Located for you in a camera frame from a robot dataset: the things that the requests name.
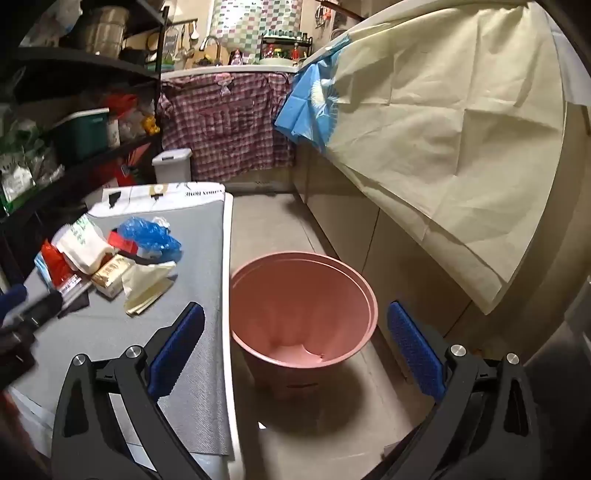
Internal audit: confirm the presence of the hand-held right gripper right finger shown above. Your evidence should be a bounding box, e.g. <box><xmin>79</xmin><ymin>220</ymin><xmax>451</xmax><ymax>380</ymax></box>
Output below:
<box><xmin>383</xmin><ymin>301</ymin><xmax>541</xmax><ymax>480</ymax></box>

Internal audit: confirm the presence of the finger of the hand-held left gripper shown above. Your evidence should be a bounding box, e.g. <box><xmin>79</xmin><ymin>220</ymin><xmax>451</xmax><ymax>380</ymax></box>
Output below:
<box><xmin>0</xmin><ymin>283</ymin><xmax>27</xmax><ymax>324</ymax></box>
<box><xmin>11</xmin><ymin>292</ymin><xmax>64</xmax><ymax>329</ymax></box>

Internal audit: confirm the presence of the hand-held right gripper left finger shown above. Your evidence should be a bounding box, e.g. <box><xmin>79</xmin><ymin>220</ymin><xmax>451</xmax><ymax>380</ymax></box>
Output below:
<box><xmin>53</xmin><ymin>301</ymin><xmax>218</xmax><ymax>480</ymax></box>

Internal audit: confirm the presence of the black foil wrapper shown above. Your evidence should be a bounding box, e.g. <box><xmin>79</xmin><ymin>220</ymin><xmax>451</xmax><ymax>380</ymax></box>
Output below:
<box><xmin>58</xmin><ymin>281</ymin><xmax>95</xmax><ymax>319</ymax></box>

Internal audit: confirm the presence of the red packet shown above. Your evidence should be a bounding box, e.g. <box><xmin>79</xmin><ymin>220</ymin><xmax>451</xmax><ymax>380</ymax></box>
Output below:
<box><xmin>41</xmin><ymin>240</ymin><xmax>81</xmax><ymax>287</ymax></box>

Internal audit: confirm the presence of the cream wrapper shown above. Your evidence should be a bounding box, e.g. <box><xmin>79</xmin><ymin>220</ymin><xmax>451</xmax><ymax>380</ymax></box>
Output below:
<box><xmin>122</xmin><ymin>261</ymin><xmax>178</xmax><ymax>317</ymax></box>

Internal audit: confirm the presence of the white paper bag green print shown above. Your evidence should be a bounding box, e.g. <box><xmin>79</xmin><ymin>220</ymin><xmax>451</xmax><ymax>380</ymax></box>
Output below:
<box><xmin>52</xmin><ymin>216</ymin><xmax>116</xmax><ymax>274</ymax></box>

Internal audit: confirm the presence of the beige tissue packet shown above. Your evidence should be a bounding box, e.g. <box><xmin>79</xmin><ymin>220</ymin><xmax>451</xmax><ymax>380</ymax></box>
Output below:
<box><xmin>90</xmin><ymin>255</ymin><xmax>134</xmax><ymax>300</ymax></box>

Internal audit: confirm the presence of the small red carton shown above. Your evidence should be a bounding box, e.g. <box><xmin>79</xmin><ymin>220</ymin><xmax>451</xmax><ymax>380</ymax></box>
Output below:
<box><xmin>107</xmin><ymin>230</ymin><xmax>139</xmax><ymax>259</ymax></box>

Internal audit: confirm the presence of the blue plastic bag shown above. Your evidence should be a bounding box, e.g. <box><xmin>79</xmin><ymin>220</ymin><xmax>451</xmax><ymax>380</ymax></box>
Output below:
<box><xmin>116</xmin><ymin>215</ymin><xmax>183</xmax><ymax>265</ymax></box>

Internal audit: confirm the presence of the pink plastic bin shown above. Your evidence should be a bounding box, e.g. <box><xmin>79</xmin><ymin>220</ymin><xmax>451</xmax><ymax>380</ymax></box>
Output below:
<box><xmin>229</xmin><ymin>251</ymin><xmax>378</xmax><ymax>401</ymax></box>

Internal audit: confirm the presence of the grey table mat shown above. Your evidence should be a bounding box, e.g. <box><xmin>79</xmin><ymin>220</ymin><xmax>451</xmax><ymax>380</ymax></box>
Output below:
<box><xmin>9</xmin><ymin>213</ymin><xmax>236</xmax><ymax>457</ymax></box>

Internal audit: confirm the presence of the beige cabinet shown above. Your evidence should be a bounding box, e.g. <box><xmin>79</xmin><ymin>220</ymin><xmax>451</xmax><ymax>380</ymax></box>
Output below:
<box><xmin>295</xmin><ymin>138</ymin><xmax>472</xmax><ymax>342</ymax></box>

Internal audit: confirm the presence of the white printed table cover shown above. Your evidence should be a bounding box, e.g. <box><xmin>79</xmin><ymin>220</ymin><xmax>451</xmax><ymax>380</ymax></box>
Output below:
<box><xmin>9</xmin><ymin>182</ymin><xmax>245</xmax><ymax>480</ymax></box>

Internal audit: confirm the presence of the red paper bag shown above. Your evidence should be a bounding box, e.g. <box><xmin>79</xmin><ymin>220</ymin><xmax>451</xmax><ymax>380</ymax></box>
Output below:
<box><xmin>117</xmin><ymin>138</ymin><xmax>153</xmax><ymax>185</ymax></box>

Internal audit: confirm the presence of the white lidded bin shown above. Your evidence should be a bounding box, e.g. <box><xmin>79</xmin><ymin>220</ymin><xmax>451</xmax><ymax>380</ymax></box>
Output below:
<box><xmin>152</xmin><ymin>148</ymin><xmax>194</xmax><ymax>185</ymax></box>

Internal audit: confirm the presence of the green storage box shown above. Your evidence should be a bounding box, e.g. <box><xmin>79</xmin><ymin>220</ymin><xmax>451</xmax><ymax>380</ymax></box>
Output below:
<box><xmin>51</xmin><ymin>108</ymin><xmax>112</xmax><ymax>160</ymax></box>

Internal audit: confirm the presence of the plaid shirt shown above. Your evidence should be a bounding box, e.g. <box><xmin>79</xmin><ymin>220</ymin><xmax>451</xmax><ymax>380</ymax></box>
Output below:
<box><xmin>157</xmin><ymin>71</ymin><xmax>298</xmax><ymax>183</ymax></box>

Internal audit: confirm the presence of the beige cloth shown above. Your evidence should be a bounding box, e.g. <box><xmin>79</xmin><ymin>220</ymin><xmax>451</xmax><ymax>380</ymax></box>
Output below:
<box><xmin>323</xmin><ymin>0</ymin><xmax>568</xmax><ymax>315</ymax></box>

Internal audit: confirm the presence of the black shelf rack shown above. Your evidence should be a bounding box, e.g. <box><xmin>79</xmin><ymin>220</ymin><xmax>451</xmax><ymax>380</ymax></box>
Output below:
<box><xmin>0</xmin><ymin>0</ymin><xmax>171</xmax><ymax>278</ymax></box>

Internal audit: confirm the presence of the blue patterned cloth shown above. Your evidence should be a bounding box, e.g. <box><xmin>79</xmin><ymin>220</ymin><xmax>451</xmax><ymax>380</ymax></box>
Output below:
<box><xmin>274</xmin><ymin>39</ymin><xmax>354</xmax><ymax>151</ymax></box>

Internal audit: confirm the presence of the white kitchen counter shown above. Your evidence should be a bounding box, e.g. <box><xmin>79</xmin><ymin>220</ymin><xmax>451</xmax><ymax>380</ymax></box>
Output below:
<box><xmin>161</xmin><ymin>64</ymin><xmax>301</xmax><ymax>81</ymax></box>

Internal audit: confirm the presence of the metal pot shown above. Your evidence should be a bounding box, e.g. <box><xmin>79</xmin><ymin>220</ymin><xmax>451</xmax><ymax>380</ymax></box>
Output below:
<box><xmin>76</xmin><ymin>7</ymin><xmax>131</xmax><ymax>56</ymax></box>

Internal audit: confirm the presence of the black spice rack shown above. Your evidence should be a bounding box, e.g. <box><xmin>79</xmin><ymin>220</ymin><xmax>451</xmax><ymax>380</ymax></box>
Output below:
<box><xmin>259</xmin><ymin>32</ymin><xmax>315</xmax><ymax>65</ymax></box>

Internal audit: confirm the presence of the checkered pastel cloth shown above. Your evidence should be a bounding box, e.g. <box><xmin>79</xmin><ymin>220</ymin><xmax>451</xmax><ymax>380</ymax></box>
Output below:
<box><xmin>212</xmin><ymin>0</ymin><xmax>305</xmax><ymax>65</ymax></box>

